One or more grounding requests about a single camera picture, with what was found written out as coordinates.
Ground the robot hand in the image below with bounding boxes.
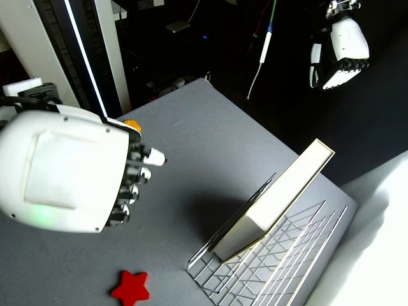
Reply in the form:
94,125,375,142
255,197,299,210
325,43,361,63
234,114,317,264
309,15,370,91
0,103,168,234

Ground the beige paperback book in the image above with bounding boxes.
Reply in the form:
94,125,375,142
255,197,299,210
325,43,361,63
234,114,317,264
212,138,335,263

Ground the white pillar with light strip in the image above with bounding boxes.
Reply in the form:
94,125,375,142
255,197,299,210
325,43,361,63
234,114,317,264
63,0,131,119

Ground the red star block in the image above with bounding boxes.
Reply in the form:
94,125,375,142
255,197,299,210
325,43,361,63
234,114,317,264
110,270,150,306

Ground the white body pillar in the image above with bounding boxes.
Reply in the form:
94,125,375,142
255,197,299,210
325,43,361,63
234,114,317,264
0,0,80,108

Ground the grey table cloth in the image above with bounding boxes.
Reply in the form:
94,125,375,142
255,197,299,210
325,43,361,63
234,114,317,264
0,78,358,306

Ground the small grey flat box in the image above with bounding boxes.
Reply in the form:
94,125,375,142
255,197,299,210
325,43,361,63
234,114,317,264
166,20,191,34

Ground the white hanging cable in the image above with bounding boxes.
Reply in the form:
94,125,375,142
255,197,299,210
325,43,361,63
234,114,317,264
247,30,273,99

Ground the white wire rack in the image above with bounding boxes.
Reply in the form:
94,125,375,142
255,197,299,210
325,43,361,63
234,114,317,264
186,173,349,306

